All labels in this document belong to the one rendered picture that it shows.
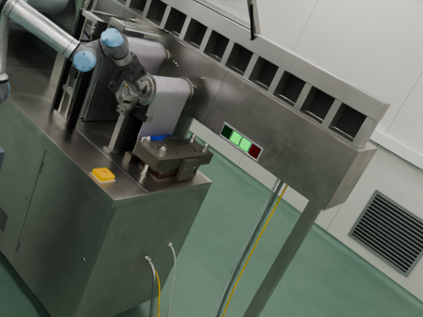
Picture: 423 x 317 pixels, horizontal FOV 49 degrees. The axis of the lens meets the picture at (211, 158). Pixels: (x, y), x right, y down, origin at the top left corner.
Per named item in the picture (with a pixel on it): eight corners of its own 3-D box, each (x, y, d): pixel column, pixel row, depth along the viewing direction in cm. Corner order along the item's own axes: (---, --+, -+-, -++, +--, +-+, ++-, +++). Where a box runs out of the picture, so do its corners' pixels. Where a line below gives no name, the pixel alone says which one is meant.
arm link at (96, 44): (70, 51, 175) (97, 41, 175) (75, 44, 185) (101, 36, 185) (78, 70, 179) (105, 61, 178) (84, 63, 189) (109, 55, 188)
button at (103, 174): (91, 173, 196) (92, 168, 195) (104, 172, 201) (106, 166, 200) (101, 182, 192) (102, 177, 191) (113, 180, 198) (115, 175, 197)
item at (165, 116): (136, 138, 216) (150, 103, 209) (170, 136, 235) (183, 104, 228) (137, 139, 216) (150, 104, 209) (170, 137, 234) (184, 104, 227)
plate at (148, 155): (133, 152, 213) (136, 141, 210) (188, 148, 244) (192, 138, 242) (155, 171, 205) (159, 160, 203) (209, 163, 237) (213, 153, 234)
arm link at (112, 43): (97, 30, 180) (117, 23, 180) (108, 50, 189) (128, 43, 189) (99, 44, 176) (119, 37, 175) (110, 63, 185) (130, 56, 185)
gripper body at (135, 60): (148, 75, 200) (138, 56, 190) (133, 87, 198) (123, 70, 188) (136, 67, 204) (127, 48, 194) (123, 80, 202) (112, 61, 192)
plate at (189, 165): (174, 178, 220) (182, 159, 216) (187, 176, 228) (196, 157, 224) (178, 181, 219) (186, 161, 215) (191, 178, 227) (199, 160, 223)
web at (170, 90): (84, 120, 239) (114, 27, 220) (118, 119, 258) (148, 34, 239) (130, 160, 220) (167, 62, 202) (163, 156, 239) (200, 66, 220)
